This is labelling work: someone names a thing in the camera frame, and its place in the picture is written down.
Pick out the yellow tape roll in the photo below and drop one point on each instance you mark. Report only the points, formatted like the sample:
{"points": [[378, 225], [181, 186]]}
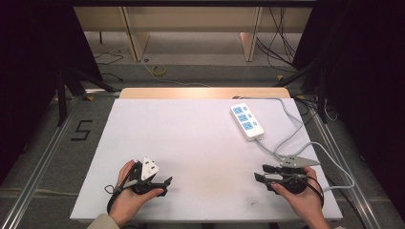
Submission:
{"points": [[158, 70]]}

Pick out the white power strip blue sockets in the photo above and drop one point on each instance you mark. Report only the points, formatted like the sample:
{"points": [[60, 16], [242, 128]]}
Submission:
{"points": [[247, 121]]}

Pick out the beige wooden desk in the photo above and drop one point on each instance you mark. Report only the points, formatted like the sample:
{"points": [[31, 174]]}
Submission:
{"points": [[191, 19]]}

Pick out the black curtain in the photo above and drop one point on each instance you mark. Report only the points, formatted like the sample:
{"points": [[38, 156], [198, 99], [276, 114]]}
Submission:
{"points": [[28, 79], [369, 95]]}

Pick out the black metal stand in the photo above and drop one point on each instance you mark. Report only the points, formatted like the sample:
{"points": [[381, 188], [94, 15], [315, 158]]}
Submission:
{"points": [[62, 95], [321, 95]]}

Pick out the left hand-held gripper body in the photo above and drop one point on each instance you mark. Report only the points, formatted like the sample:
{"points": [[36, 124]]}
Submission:
{"points": [[143, 186]]}

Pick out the wooden table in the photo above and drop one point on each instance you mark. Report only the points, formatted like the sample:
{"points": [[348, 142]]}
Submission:
{"points": [[203, 93]]}

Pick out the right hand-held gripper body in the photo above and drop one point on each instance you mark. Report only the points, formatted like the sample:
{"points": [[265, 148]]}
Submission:
{"points": [[294, 183]]}

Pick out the person's left hand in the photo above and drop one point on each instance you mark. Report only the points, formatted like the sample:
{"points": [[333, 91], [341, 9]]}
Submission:
{"points": [[127, 200]]}

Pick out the person's right hand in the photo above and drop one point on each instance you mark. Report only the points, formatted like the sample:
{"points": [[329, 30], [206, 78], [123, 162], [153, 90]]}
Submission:
{"points": [[302, 203]]}

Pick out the aluminium floor rail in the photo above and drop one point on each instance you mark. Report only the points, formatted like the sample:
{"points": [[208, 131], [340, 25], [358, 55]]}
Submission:
{"points": [[35, 171], [350, 178]]}

